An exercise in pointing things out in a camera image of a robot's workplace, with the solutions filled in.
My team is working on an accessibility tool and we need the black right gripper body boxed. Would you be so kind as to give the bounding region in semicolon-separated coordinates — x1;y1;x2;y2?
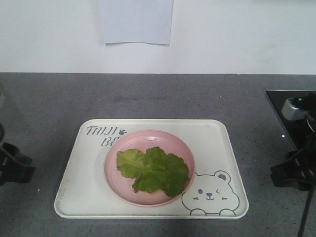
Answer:
289;138;316;190

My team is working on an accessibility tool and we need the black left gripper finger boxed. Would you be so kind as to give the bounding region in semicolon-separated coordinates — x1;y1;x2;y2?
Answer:
0;142;35;186

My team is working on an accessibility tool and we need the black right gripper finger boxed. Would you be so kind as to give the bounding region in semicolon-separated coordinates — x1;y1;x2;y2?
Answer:
270;158;311;191

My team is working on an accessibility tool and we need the cream bear serving tray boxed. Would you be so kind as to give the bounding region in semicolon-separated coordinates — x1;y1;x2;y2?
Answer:
54;119;249;219

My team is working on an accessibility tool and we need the pink round plate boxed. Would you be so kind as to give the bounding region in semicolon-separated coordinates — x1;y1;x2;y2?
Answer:
104;130;196;207

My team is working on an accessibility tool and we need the green lettuce leaf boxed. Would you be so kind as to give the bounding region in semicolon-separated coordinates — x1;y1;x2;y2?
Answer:
117;147;190;197

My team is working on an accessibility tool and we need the black glass cooktop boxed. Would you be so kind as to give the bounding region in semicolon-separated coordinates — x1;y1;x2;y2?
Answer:
266;90;316;161

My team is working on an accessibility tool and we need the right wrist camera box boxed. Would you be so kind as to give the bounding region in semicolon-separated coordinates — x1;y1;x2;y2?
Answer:
281;97;311;120

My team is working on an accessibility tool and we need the white paper sheet on wall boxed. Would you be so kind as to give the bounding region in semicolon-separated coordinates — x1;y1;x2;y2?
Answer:
99;0;173;45

